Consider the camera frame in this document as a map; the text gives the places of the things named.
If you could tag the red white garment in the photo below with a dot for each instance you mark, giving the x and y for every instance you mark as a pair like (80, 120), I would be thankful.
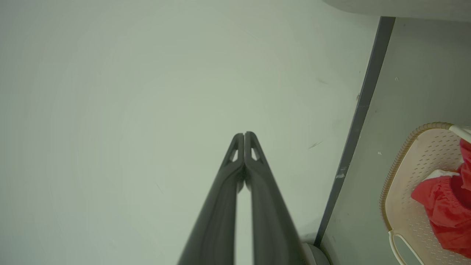
(447, 217)

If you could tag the red white striped jacket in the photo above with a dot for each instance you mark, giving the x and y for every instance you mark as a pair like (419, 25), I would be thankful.
(466, 156)

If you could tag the cream perforated laundry basket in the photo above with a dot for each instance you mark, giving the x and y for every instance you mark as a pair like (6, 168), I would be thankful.
(415, 165)

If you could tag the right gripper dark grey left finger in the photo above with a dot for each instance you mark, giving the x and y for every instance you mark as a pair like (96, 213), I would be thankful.
(215, 221)

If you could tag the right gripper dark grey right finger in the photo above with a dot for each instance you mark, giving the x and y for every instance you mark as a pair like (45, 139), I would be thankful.
(270, 221)

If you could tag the black wall baseboard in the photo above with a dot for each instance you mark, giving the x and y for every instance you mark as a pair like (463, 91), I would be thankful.
(362, 106)

